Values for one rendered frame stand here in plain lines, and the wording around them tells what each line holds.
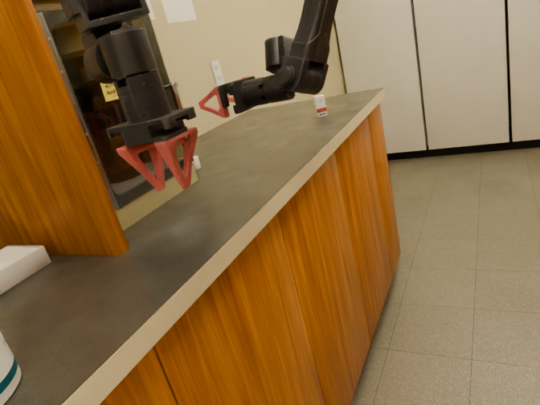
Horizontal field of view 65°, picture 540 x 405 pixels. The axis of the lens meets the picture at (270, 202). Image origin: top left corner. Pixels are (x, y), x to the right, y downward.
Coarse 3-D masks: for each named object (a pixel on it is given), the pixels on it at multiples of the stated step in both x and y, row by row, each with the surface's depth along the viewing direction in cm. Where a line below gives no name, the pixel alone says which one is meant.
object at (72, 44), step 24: (48, 24) 78; (72, 24) 82; (144, 24) 99; (72, 48) 82; (72, 72) 82; (96, 96) 86; (168, 96) 105; (96, 120) 86; (120, 120) 92; (96, 144) 86; (120, 144) 91; (120, 168) 91; (168, 168) 104; (120, 192) 91; (144, 192) 97
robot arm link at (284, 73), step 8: (272, 40) 87; (280, 40) 86; (288, 40) 87; (272, 48) 87; (280, 48) 87; (288, 48) 86; (272, 56) 87; (280, 56) 87; (272, 64) 87; (280, 64) 86; (280, 72) 82; (288, 72) 80; (280, 80) 82; (288, 80) 81; (280, 88) 85
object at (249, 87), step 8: (240, 80) 92; (248, 80) 92; (256, 80) 90; (232, 88) 89; (240, 88) 91; (248, 88) 90; (256, 88) 89; (240, 96) 91; (248, 96) 91; (256, 96) 90; (240, 104) 91; (248, 104) 93; (256, 104) 92; (240, 112) 91
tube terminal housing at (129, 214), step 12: (36, 0) 77; (48, 0) 79; (192, 168) 114; (168, 180) 106; (192, 180) 114; (156, 192) 102; (168, 192) 106; (132, 204) 95; (144, 204) 98; (156, 204) 102; (120, 216) 92; (132, 216) 95; (144, 216) 98
